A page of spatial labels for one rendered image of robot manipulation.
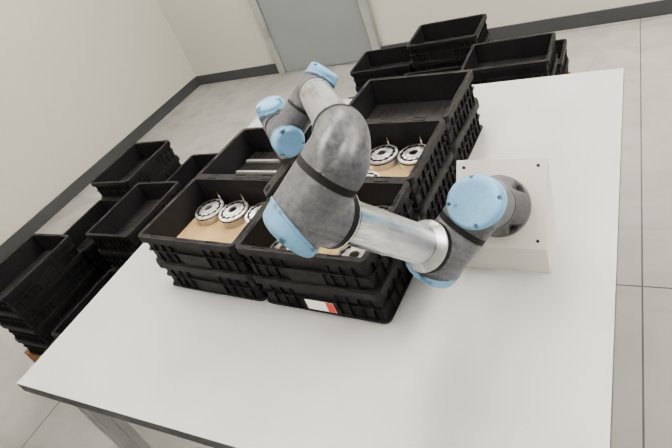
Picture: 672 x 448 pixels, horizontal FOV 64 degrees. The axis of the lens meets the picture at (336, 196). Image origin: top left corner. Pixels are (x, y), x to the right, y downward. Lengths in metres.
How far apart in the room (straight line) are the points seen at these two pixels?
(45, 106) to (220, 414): 3.74
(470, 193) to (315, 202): 0.41
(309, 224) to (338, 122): 0.17
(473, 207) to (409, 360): 0.39
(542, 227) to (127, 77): 4.47
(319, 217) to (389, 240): 0.20
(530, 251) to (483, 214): 0.26
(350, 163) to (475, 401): 0.60
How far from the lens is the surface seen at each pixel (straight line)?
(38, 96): 4.80
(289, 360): 1.41
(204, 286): 1.71
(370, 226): 0.97
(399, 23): 4.60
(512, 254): 1.38
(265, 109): 1.31
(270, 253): 1.36
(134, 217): 2.87
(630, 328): 2.19
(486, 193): 1.14
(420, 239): 1.08
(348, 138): 0.85
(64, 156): 4.86
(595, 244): 1.47
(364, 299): 1.31
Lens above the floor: 1.71
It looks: 33 degrees down
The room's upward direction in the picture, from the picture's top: 23 degrees counter-clockwise
